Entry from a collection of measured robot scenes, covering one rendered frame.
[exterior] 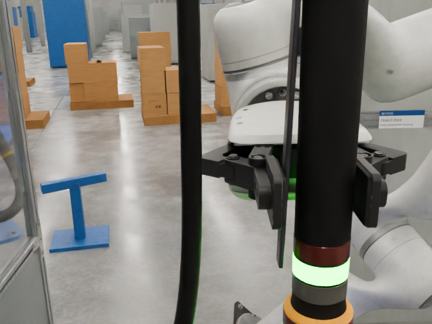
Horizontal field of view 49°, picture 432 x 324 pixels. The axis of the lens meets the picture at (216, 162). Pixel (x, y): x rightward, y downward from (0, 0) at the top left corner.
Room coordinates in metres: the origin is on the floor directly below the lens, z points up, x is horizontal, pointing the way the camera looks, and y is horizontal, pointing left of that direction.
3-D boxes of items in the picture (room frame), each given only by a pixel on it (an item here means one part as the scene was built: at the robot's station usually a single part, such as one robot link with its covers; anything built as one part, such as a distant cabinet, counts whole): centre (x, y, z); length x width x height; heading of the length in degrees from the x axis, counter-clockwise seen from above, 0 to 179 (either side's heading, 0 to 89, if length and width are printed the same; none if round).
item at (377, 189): (0.27, -0.10, 1.65); 0.07 x 0.03 x 0.03; 0
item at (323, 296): (0.25, -0.06, 1.59); 0.03 x 0.03 x 0.01
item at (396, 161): (0.33, -0.10, 1.65); 0.08 x 0.06 x 0.01; 63
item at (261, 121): (0.36, -0.06, 1.65); 0.11 x 0.10 x 0.07; 0
